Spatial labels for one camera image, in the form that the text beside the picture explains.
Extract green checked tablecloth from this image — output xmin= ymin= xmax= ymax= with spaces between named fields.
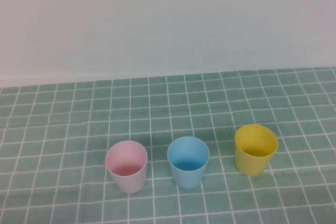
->
xmin=0 ymin=68 xmax=336 ymax=224

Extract yellow plastic cup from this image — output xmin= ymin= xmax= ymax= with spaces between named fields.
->
xmin=234 ymin=123 xmax=279 ymax=176

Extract pink plastic cup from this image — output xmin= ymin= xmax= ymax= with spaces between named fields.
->
xmin=105 ymin=140 xmax=148 ymax=194

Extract blue plastic cup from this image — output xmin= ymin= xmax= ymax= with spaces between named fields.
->
xmin=167 ymin=136 xmax=210 ymax=189

